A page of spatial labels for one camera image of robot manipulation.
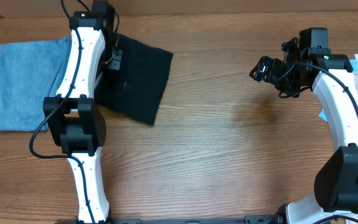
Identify black shorts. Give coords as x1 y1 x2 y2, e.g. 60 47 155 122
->
94 34 173 125

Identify blue denim cloth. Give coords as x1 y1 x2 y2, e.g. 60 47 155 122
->
0 35 71 131

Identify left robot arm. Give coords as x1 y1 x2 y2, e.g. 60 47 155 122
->
43 1 117 223

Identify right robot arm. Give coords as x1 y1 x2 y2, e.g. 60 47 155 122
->
245 27 358 223

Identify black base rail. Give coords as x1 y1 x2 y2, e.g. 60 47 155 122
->
98 214 287 224

